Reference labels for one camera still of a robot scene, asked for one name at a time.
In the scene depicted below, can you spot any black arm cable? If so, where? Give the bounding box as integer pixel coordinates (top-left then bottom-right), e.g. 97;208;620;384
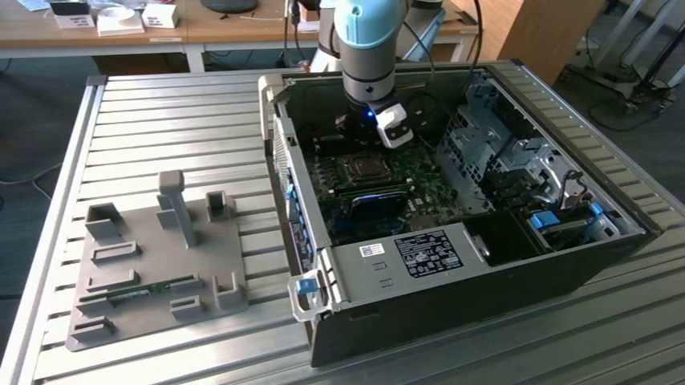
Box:
465;0;485;77

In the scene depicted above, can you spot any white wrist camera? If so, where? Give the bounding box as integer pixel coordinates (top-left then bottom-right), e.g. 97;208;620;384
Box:
373;102;417;150

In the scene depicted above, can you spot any CPU socket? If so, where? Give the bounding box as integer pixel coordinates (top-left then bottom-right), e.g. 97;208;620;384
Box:
337;154;396;186

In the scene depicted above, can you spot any metal socket cover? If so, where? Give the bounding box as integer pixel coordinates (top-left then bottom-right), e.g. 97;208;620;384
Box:
341;155;392;184

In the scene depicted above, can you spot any grey power supply unit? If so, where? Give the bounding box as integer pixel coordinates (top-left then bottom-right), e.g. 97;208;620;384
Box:
318;222;492;312

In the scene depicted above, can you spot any dark grey round object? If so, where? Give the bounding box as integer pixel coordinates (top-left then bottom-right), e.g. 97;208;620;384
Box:
201;0;258;13

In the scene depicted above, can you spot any silver green CPU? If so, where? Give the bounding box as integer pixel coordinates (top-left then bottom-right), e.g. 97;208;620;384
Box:
356;159;384;178

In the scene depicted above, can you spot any green RAM stick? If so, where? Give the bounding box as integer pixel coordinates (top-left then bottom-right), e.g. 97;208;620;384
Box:
105;282;175;302
337;180;417;198

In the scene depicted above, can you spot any green motherboard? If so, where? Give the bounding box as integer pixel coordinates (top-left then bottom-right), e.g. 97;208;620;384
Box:
305;134;500;246

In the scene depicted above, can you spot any black graphics card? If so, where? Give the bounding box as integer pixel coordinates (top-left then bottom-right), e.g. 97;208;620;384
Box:
345;192;413;228

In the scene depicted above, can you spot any coloured wire bundle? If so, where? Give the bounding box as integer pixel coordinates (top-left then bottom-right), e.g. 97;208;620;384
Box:
556;170;593;212

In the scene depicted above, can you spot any wooden desk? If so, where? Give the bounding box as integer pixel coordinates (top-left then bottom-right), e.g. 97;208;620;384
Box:
185;0;486;75
0;0;190;61

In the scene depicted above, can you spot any silver drive cage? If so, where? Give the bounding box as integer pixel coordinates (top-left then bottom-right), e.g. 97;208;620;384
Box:
436;71;567;212

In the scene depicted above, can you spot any small cardboard box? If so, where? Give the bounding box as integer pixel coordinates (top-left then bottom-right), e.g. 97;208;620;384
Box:
297;0;322;33

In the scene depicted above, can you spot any white box black top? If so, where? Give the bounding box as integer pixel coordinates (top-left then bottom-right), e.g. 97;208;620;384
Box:
52;2;97;30

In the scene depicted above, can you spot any black grey PC case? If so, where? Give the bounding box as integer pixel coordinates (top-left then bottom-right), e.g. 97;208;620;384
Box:
257;59;671;368

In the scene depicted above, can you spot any blue disk carrier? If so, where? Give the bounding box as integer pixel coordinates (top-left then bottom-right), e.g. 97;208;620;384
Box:
526;211;561;232

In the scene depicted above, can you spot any white printed box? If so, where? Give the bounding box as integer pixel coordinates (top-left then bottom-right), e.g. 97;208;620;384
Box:
142;3;181;29

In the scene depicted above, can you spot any white round bowl stand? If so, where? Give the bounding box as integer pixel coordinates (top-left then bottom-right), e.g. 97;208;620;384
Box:
95;6;146;37

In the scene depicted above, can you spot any grey parts rack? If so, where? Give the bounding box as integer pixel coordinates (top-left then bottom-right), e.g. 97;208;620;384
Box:
63;169;251;353

